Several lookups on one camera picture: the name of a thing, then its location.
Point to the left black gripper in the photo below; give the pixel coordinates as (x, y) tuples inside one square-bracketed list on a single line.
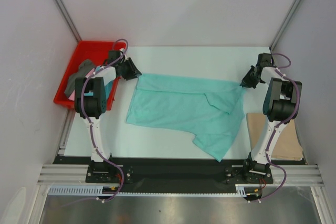
[(133, 72)]

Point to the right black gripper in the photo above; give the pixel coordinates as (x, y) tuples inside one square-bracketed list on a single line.
[(246, 82)]

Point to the mint green t shirt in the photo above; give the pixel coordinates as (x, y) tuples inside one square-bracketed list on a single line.
[(212, 110)]

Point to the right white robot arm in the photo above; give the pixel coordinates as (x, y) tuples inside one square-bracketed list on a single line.
[(281, 105)]

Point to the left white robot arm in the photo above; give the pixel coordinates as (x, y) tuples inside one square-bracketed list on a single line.
[(91, 100)]

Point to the blue t shirt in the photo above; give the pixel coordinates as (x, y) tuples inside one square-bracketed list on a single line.
[(110, 85)]

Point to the red plastic bin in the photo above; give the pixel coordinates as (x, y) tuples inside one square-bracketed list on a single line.
[(97, 52)]

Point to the grey t shirt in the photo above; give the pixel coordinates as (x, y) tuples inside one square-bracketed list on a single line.
[(86, 68)]

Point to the pink t shirt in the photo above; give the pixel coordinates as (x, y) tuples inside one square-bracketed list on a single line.
[(71, 88)]

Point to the folded beige t shirt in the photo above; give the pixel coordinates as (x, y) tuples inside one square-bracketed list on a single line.
[(287, 147)]

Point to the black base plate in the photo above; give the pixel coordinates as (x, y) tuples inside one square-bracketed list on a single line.
[(175, 176)]

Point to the aluminium rail frame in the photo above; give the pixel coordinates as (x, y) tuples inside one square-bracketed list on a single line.
[(295, 199)]

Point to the right aluminium corner post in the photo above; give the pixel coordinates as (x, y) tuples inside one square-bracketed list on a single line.
[(285, 24)]

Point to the aluminium corner post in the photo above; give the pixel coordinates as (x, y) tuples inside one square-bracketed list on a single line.
[(285, 24), (68, 20)]

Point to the left aluminium corner post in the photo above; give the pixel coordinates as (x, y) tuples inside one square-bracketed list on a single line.
[(68, 20)]

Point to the white slotted cable duct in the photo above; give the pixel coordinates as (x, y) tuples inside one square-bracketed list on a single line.
[(107, 191)]

